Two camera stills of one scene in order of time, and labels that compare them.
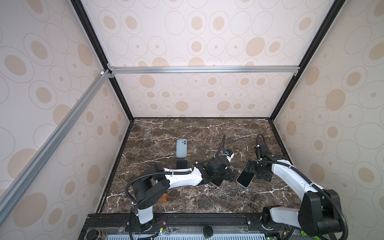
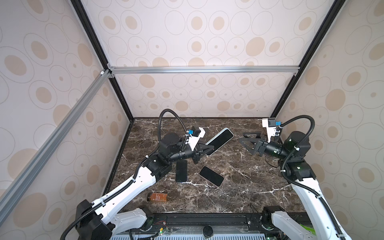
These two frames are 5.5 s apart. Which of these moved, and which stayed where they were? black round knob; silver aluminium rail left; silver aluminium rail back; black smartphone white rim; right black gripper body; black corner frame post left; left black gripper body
Moved: right black gripper body; black smartphone white rim; left black gripper body
Stayed: silver aluminium rail back; black round knob; silver aluminium rail left; black corner frame post left
